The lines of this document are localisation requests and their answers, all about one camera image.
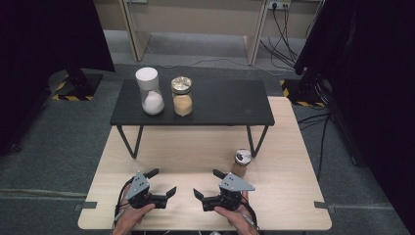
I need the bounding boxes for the beige wooden desk frame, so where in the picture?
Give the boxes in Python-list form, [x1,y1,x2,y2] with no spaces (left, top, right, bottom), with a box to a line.
[117,0,269,66]

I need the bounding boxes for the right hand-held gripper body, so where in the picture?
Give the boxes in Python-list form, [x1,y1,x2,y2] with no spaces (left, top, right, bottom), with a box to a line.
[201,171,256,212]

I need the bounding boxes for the black curtain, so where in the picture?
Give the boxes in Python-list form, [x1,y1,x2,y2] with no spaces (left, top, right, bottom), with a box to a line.
[0,0,115,156]
[293,0,415,234]

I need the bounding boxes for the left hand-held gripper cable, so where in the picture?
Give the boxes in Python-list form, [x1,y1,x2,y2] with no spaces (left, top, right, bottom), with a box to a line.
[114,177,135,229]

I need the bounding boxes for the white lid glass jar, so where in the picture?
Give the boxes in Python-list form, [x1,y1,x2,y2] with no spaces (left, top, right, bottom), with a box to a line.
[134,67,165,117]

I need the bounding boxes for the right hand-held gripper cable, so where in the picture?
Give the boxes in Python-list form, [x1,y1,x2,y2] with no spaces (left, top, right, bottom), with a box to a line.
[239,195,261,233]

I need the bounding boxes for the hand-held gripper cable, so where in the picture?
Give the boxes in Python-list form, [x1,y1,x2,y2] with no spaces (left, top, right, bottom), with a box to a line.
[239,195,261,233]
[114,177,135,229]

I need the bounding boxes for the white floor cable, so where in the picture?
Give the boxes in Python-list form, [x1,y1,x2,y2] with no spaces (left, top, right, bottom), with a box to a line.
[145,38,297,77]

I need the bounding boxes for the person's left hand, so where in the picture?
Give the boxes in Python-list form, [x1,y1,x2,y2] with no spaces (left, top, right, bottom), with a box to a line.
[112,203,157,235]

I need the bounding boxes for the black cables below power strip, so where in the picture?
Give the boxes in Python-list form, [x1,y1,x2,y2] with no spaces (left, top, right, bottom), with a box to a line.
[259,6,300,71]

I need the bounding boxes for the white power strip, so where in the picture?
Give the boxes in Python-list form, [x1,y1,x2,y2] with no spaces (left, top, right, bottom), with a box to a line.
[267,0,292,10]

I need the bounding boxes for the person's right hand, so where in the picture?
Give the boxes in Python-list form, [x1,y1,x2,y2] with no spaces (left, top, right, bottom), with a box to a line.
[213,190,258,235]

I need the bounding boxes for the black metal leg shelf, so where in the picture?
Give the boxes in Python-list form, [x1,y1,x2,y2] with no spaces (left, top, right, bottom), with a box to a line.
[109,78,276,160]

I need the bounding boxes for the black floor cables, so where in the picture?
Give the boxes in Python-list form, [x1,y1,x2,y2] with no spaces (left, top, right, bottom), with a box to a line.
[297,111,332,180]

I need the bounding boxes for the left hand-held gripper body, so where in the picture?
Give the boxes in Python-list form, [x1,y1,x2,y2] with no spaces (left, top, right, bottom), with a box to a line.
[125,170,169,210]

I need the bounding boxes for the gold lid glass jar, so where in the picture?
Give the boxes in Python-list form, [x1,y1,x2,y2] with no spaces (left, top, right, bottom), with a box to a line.
[170,75,194,118]

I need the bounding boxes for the black stand base striped tape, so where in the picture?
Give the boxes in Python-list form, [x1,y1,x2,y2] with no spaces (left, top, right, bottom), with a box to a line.
[52,67,104,102]
[279,70,331,109]

